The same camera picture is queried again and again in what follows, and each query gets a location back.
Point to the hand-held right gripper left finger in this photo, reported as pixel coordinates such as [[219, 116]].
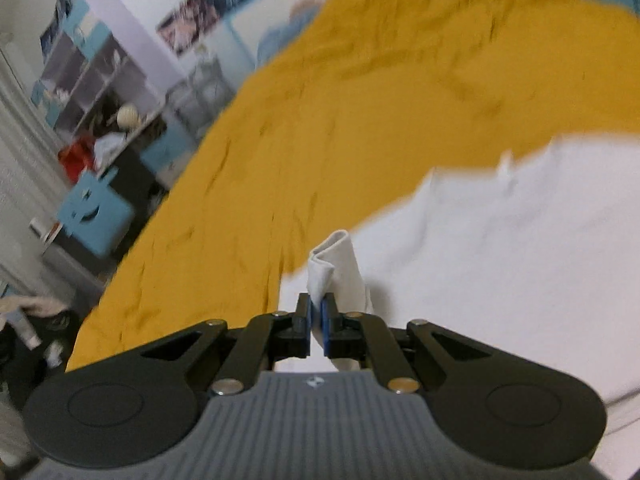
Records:
[[309, 321]]

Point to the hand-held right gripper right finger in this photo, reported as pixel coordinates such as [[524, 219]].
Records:
[[325, 325]]

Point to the white printed t-shirt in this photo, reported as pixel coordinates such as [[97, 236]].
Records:
[[500, 270]]

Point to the yellow bed blanket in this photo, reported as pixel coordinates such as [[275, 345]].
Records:
[[325, 125]]

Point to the dark desk with blue drawers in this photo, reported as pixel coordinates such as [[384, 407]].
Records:
[[135, 170]]

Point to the blue smiley chair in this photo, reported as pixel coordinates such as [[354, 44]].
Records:
[[95, 215]]

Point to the grey metal rack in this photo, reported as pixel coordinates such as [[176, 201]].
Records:
[[200, 95]]

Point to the white cloth on desk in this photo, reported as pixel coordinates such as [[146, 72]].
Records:
[[110, 146]]

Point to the pale round ball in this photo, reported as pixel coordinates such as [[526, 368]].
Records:
[[128, 116]]

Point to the red bag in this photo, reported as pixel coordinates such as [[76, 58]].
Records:
[[76, 160]]

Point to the blue pillow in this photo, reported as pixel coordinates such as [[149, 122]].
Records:
[[285, 35]]

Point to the white tube bottle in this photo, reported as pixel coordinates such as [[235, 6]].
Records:
[[22, 329]]

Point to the white and blue headboard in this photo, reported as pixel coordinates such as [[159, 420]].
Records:
[[245, 35]]

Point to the white curtain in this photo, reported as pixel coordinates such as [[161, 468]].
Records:
[[22, 160]]

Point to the white and blue shelf unit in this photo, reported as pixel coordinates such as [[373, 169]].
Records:
[[87, 75]]

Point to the pink wall poster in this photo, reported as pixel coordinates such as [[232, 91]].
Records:
[[187, 27]]

